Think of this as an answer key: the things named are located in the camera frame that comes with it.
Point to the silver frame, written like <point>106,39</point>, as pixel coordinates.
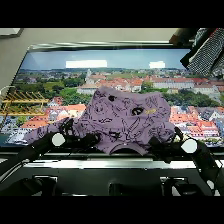
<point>110,164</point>

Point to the purple printed long-sleeved shirt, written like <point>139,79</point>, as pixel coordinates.
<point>126,116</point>

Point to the black and white checked garment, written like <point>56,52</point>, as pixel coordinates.
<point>206,53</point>

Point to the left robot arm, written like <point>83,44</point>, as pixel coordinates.
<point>36,146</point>

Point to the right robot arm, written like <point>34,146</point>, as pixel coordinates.
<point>200,156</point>

